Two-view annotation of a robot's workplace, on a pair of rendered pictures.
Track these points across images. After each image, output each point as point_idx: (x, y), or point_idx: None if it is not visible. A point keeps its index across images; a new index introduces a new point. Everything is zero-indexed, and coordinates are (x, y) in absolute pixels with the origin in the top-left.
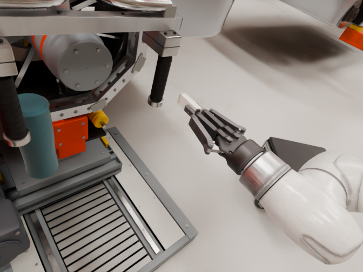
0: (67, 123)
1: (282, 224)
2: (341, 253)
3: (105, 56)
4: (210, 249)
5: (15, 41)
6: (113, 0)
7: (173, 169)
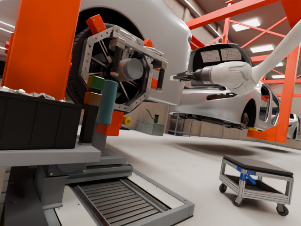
0: (115, 111)
1: (221, 72)
2: (242, 64)
3: (141, 67)
4: (209, 223)
5: (103, 76)
6: (147, 47)
7: (165, 185)
